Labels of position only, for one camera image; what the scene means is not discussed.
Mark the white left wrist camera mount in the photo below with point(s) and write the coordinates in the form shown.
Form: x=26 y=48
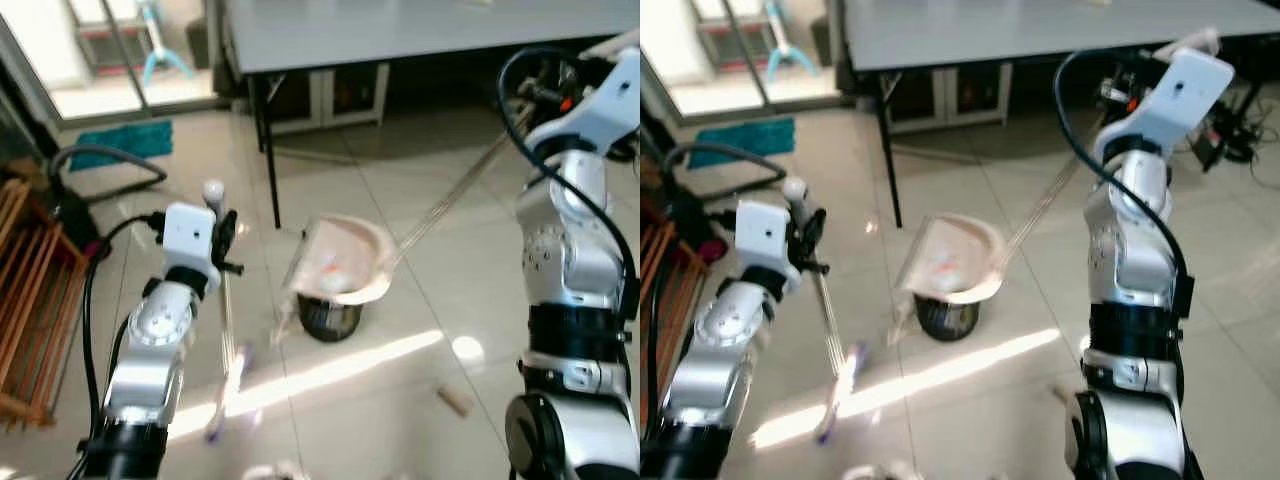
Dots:
x=765 y=235
x=188 y=235

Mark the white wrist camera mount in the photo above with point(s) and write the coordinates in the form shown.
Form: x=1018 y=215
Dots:
x=765 y=235
x=600 y=105
x=188 y=235
x=1175 y=100

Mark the grey table with black legs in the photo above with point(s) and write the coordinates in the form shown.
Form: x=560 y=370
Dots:
x=1040 y=30
x=420 y=30

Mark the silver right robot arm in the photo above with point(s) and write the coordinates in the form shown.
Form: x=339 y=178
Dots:
x=575 y=300
x=1135 y=300

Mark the light blue mop stand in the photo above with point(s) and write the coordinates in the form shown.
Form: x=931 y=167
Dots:
x=782 y=45
x=160 y=50

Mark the brown cardboard tube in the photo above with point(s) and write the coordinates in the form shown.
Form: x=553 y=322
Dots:
x=455 y=400
x=1063 y=394

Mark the white broom with purple bristles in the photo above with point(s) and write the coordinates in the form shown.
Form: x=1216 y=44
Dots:
x=838 y=390
x=226 y=390

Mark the wooden slatted rack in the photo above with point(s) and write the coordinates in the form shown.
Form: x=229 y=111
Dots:
x=672 y=300
x=35 y=300

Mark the black vacuum cleaner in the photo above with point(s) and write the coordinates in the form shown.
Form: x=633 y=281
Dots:
x=700 y=225
x=78 y=220

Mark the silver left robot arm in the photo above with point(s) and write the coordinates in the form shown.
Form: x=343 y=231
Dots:
x=720 y=350
x=150 y=350

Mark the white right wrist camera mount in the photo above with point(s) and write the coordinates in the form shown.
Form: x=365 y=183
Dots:
x=600 y=105
x=1175 y=100

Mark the crumpled white paper scrap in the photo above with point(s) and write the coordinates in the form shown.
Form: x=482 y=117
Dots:
x=902 y=325
x=283 y=325

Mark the white glass-door cabinet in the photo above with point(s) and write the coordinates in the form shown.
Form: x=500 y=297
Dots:
x=950 y=98
x=330 y=98

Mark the teal floor mat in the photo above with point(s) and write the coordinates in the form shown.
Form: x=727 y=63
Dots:
x=120 y=138
x=745 y=140

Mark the black mesh waste bin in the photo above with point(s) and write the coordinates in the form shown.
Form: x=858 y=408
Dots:
x=330 y=318
x=945 y=318

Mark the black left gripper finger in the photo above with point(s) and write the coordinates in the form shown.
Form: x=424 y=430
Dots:
x=797 y=224
x=815 y=226
x=229 y=226
x=215 y=224

